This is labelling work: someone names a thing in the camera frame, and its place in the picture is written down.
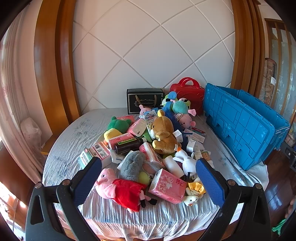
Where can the white bottle orange label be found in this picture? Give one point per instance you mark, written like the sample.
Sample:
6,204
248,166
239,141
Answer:
207,157

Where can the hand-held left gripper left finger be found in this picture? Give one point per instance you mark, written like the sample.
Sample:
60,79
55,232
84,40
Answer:
86,178

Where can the pink flower tissue pack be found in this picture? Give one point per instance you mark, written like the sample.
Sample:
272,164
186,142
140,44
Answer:
166,185

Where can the light blue plush toy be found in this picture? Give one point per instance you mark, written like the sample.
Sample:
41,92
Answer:
170,102

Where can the pink curtain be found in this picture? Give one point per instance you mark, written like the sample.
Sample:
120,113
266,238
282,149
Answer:
16,92

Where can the small white blue box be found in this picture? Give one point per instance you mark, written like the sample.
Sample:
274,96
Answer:
116,157

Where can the green white medicine box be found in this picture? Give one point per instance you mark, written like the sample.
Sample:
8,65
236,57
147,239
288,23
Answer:
86,158

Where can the small bunny plush yellow dress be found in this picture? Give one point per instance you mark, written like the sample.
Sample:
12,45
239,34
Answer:
195,188

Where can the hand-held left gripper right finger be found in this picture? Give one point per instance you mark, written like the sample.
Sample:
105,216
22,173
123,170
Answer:
209,183

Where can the green slipper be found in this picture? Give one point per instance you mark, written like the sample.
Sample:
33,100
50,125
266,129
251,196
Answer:
279,226

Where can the red flat box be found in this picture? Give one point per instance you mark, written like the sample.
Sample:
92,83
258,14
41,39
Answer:
126,118

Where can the small pink pig plush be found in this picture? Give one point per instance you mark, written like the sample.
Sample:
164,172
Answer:
144,110

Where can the wooden glass cabinet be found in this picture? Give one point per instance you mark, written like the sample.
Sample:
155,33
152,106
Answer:
279,58

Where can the white blue printed packet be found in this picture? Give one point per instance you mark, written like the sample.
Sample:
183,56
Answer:
149,115

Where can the blue plastic crate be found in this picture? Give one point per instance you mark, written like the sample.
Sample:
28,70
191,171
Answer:
242,129

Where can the brown glass bottle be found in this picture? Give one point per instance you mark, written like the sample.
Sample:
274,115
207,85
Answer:
127,146

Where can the wooden headboard pillar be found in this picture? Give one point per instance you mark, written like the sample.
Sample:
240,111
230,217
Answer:
245,58
53,69

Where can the white plastic bottle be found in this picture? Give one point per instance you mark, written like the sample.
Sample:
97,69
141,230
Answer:
172,165

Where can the white plastic bag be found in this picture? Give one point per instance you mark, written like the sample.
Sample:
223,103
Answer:
30,129

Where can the pile of medicine boxes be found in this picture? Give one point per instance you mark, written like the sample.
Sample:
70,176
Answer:
192,144

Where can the green big-eyed plush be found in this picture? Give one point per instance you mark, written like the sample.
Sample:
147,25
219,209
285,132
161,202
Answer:
186,101

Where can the brown bear plush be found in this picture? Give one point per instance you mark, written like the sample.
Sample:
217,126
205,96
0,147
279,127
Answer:
164,129

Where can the pink pig plush red dress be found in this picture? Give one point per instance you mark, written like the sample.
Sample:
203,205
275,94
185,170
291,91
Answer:
124,192

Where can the red toy suitcase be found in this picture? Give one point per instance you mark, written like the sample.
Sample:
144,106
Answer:
187,92

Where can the green frog plush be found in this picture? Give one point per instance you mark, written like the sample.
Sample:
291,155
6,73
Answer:
118,125

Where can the pink wipes pack grey window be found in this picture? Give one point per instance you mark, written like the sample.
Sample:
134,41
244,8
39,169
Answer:
137,127

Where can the pink pig plush teal shirt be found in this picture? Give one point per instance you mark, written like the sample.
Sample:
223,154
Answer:
181,107

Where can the black gift box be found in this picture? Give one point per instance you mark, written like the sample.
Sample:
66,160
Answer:
143,97

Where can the blue fuzzy duster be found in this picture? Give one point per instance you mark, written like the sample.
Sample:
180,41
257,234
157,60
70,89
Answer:
174,120

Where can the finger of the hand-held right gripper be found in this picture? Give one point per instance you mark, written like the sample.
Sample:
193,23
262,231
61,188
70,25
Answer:
289,153

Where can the pink white medicine box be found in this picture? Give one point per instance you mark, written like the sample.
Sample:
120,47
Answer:
101,150

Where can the white plush toy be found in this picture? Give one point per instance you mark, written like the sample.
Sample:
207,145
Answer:
188,162

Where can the red green box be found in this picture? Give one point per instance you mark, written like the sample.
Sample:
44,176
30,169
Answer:
120,139

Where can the grey plush toy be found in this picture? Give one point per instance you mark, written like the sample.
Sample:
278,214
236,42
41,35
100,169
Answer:
131,165

